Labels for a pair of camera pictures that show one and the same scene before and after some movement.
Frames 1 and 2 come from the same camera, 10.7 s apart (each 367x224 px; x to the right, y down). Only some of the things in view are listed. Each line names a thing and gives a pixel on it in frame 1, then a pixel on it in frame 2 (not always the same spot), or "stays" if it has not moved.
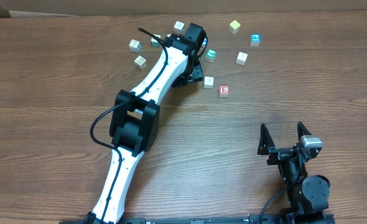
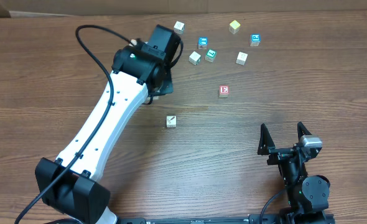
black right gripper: [284, 155] stays
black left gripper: [191, 76] to [166, 88]
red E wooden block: [224, 91] stays
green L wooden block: [211, 54] stays
